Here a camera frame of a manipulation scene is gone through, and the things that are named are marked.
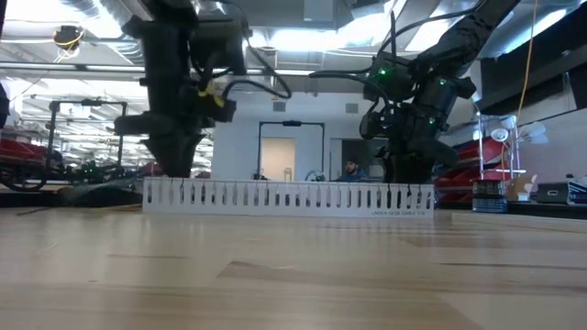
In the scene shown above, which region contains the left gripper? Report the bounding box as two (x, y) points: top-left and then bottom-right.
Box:
(114, 86), (216, 179)

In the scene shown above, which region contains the person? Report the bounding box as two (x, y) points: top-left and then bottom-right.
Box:
(336, 158), (369, 183)

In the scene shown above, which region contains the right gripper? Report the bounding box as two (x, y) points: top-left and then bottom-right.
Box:
(384, 103), (460, 184)

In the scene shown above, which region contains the black case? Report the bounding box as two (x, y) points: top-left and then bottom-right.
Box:
(536, 181), (580, 205)

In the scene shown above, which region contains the long ceiling light strip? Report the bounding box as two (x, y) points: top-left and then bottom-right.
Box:
(0, 62), (317, 84)

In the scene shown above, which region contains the metal wire shelf rack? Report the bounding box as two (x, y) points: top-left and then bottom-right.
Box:
(429, 113), (524, 208)

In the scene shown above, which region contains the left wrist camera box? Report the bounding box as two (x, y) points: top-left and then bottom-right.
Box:
(199, 93), (238, 124)

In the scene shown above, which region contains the red storage bin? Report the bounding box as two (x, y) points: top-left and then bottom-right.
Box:
(451, 137), (505, 166)
(433, 167), (482, 192)
(0, 137), (61, 180)

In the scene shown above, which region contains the black round ceiling fixture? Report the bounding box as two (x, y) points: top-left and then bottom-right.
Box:
(51, 25), (84, 52)

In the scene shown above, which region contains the yellow cable tag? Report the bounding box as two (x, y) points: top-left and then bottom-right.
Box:
(197, 84), (227, 110)

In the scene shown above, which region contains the white slotted cable raceway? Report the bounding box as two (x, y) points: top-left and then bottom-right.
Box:
(141, 176), (436, 219)

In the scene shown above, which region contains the silver ventilation duct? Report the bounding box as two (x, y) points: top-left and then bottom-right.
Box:
(59, 0), (143, 68)

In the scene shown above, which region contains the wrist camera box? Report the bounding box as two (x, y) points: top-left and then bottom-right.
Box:
(360, 109), (391, 141)
(199, 93), (238, 124)

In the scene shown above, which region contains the black gantry frame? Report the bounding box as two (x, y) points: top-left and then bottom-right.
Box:
(47, 98), (129, 160)

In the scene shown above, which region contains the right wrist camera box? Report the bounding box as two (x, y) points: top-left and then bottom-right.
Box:
(360, 109), (391, 141)

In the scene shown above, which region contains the cardboard box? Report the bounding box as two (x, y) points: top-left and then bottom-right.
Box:
(504, 173), (538, 203)

